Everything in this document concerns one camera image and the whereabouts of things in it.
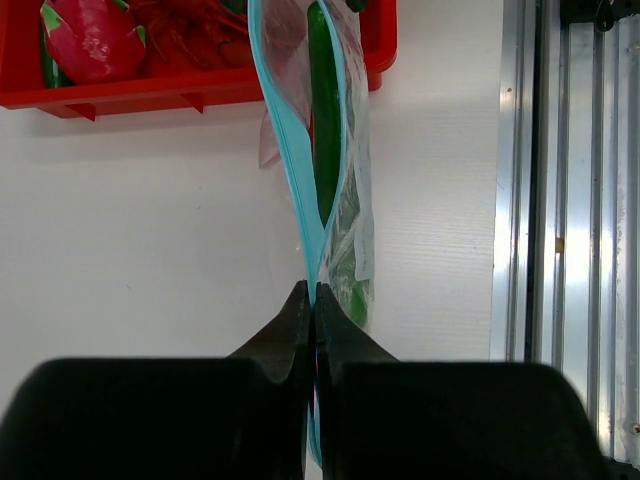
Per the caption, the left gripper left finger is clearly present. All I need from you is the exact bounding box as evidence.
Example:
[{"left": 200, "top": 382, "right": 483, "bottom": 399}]
[{"left": 1, "top": 282, "right": 311, "bottom": 479}]

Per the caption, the red plastic tray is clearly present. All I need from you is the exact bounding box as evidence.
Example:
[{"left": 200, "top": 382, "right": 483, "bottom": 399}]
[{"left": 0, "top": 0, "right": 399, "bottom": 121}]

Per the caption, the red crayfish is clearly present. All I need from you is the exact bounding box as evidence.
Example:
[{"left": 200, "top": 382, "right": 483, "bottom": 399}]
[{"left": 130, "top": 1, "right": 253, "bottom": 78}]

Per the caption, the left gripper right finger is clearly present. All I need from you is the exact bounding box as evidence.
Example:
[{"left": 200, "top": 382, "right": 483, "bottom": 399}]
[{"left": 314, "top": 285, "right": 610, "bottom": 479}]

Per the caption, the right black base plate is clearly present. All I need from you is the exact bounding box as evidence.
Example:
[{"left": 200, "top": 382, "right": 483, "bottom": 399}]
[{"left": 560, "top": 0, "right": 640, "bottom": 32}]

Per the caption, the aluminium mounting rail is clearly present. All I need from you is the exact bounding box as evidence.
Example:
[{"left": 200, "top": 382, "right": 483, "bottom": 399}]
[{"left": 490, "top": 1, "right": 639, "bottom": 466}]

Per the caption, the long green cucumber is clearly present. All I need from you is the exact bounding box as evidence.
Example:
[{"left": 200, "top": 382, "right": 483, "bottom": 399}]
[{"left": 307, "top": 2, "right": 341, "bottom": 226}]

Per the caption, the clear zip top bag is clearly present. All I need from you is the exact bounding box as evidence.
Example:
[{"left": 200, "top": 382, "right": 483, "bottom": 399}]
[{"left": 247, "top": 0, "right": 376, "bottom": 464}]

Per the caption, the pink dragon fruit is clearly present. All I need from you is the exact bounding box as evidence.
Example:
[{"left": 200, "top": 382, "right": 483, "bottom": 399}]
[{"left": 40, "top": 0, "right": 146, "bottom": 85}]

